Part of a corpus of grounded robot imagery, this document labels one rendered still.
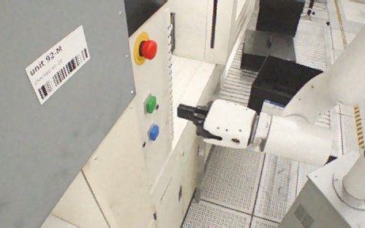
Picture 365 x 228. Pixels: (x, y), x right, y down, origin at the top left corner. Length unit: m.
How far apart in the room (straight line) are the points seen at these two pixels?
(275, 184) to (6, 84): 1.86
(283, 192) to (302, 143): 1.43
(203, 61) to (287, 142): 0.90
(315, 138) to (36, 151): 0.48
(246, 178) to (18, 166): 1.76
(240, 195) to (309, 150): 1.36
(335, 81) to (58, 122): 0.46
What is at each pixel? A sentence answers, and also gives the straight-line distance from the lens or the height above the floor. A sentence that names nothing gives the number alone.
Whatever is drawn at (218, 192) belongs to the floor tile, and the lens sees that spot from 1.89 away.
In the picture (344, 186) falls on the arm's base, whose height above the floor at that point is 0.78.
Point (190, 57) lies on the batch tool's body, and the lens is 1.40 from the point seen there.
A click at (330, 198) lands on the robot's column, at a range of 1.13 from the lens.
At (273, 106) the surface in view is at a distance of 1.20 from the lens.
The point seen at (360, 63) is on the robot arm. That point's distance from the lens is 0.53.
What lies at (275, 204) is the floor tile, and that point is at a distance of 1.93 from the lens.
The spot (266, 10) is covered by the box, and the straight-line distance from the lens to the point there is 1.92.
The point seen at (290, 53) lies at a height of 0.86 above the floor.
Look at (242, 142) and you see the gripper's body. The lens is 0.58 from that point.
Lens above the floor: 1.64
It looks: 44 degrees down
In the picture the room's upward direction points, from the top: straight up
